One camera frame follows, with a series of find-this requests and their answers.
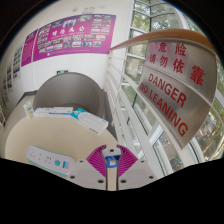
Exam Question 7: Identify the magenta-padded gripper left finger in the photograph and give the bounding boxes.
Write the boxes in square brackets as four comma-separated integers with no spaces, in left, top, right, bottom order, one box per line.
[68,144,108,191]

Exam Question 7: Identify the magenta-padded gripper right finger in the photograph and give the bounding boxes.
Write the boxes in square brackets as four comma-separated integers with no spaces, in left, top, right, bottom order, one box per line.
[116,144,157,192]

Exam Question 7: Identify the white and blue charger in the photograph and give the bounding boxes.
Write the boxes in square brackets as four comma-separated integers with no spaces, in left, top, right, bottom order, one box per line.
[101,147,122,174]

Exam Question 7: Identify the white and teal power strip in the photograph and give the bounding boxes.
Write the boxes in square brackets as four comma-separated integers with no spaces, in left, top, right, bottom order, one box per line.
[25,144,77,178]

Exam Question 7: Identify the long white and teal box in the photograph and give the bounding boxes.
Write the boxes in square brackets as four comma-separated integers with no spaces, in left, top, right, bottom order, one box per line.
[70,107,110,136]

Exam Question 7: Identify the flat white box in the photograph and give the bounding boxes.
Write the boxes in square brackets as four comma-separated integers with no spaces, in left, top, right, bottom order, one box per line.
[49,106,74,116]
[33,107,56,118]

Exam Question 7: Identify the grey curved chair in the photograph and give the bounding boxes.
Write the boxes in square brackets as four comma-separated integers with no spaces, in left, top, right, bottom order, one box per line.
[32,72,107,121]

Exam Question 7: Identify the small upright white box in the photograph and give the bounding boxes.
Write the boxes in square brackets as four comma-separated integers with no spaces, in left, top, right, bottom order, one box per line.
[22,101,35,120]

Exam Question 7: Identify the clear warning sign red lettering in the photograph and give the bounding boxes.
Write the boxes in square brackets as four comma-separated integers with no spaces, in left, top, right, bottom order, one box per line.
[137,39,218,149]

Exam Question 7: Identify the large magenta photo poster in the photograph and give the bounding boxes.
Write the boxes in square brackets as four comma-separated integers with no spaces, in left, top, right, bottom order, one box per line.
[32,13,117,63]

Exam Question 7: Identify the narrow magenta poster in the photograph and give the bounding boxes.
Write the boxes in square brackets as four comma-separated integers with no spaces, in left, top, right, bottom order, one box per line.
[20,29,38,68]

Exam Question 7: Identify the white railing with wooden handrail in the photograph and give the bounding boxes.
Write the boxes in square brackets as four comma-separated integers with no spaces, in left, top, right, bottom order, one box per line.
[103,28,224,178]

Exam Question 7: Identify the white photo wall poster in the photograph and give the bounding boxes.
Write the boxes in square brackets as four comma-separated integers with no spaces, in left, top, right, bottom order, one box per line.
[12,44,24,81]
[5,63,14,93]

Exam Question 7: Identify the white window frame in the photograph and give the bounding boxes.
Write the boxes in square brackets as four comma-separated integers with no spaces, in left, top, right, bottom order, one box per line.
[128,0,224,161]

